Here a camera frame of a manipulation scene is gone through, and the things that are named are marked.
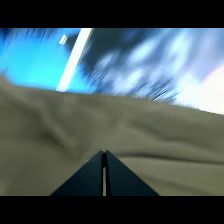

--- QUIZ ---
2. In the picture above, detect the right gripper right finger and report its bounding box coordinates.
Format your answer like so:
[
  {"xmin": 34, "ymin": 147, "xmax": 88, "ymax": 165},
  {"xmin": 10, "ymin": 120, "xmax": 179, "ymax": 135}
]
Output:
[{"xmin": 105, "ymin": 149, "xmax": 161, "ymax": 197}]

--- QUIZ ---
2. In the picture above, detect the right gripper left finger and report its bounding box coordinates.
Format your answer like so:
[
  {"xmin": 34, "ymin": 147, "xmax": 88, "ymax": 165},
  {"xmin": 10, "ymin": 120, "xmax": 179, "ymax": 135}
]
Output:
[{"xmin": 49, "ymin": 150, "xmax": 107, "ymax": 197}]

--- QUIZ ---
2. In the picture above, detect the brown garment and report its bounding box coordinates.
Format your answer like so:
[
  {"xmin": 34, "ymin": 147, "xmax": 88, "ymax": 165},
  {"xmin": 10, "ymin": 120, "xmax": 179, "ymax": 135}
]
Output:
[{"xmin": 0, "ymin": 75, "xmax": 224, "ymax": 197}]

